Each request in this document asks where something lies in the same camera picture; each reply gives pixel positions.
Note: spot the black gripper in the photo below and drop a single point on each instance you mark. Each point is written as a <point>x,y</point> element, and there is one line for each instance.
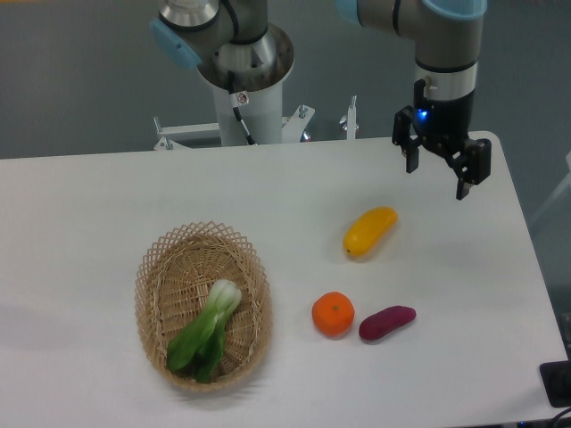
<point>442,127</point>

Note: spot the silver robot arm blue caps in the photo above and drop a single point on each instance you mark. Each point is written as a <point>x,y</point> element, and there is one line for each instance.
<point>245,59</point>

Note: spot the woven wicker basket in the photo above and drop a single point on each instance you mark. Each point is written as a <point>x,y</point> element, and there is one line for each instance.
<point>173,284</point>

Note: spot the green bok choy vegetable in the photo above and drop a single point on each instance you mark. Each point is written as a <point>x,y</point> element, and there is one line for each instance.
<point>199,346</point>

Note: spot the yellow mango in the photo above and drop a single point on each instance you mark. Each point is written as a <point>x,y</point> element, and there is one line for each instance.
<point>368,229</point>

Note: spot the purple sweet potato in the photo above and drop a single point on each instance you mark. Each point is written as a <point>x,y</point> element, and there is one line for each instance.
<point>380,324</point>

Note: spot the orange tangerine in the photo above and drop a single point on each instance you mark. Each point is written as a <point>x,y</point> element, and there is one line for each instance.
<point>333,314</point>

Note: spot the black box at table edge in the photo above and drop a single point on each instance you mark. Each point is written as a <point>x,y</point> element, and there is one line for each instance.
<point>556,382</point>

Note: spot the white metal base frame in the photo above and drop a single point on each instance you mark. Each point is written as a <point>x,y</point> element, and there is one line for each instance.
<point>294,129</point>

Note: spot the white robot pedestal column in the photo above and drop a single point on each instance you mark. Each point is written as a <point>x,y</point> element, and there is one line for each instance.
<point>261,111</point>

